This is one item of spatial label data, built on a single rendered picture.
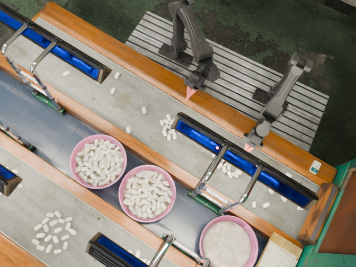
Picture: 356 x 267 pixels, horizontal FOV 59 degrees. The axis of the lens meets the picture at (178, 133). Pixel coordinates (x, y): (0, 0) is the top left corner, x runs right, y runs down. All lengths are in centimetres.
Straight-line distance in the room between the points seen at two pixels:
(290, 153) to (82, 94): 110
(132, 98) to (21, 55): 65
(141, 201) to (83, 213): 27
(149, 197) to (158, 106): 47
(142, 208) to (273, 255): 62
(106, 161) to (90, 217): 27
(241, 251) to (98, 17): 220
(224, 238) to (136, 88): 87
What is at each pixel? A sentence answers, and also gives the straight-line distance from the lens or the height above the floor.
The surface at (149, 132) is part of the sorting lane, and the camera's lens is 160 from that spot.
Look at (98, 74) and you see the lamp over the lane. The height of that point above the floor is 108.
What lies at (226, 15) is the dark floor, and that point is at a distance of 300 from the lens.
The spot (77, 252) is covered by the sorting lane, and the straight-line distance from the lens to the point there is 155.
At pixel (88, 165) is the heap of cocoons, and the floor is 74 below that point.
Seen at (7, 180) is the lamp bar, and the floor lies 110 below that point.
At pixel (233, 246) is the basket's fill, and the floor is 73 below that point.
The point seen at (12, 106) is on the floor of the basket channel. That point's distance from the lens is 188.
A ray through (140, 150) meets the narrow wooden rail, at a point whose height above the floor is 76.
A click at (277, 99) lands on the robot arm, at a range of 146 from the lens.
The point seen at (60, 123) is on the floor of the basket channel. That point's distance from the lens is 176.
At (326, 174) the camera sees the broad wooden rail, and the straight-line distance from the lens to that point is 174.
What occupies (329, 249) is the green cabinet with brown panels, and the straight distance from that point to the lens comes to 147.
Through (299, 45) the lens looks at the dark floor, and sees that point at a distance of 303.
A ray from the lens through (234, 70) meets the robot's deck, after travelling 189.
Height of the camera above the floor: 225
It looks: 70 degrees down
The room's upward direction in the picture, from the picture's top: 12 degrees clockwise
